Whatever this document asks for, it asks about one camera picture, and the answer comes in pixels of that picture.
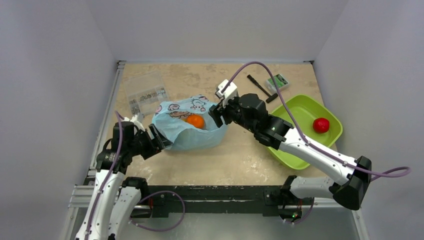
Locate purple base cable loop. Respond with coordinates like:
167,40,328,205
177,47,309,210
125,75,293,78
127,190,186,233

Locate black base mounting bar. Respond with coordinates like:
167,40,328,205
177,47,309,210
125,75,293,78
124,177,314,220

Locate green white small box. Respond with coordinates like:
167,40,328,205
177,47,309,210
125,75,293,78
265,73,290,94

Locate clear plastic screw organizer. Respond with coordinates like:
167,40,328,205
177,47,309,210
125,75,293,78
124,71,169,116

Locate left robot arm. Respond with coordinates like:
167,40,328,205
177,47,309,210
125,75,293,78
75,118,172,240

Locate blue plastic bag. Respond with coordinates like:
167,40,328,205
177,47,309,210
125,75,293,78
152,94,228,151

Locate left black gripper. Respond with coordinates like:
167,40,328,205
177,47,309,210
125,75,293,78
127,123,172,159

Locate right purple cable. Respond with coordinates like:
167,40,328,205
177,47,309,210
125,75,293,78
221,61,412,181

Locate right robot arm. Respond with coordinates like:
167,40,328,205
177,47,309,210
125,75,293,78
209,91,372,211

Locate black T-handle tool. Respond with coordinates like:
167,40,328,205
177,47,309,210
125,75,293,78
246,74,278,104

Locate red fake apple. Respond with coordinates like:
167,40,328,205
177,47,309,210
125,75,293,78
312,117,330,134

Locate orange fake fruit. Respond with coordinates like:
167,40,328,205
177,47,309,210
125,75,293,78
185,114,205,129

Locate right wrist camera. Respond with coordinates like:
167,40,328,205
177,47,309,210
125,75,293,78
215,79,239,108

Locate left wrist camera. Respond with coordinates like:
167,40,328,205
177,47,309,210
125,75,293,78
123,114,146,131

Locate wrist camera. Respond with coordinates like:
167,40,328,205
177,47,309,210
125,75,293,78
123,114,146,131
215,79,239,108

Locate green plastic bowl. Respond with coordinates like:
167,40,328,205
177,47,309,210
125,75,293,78
267,94,343,170

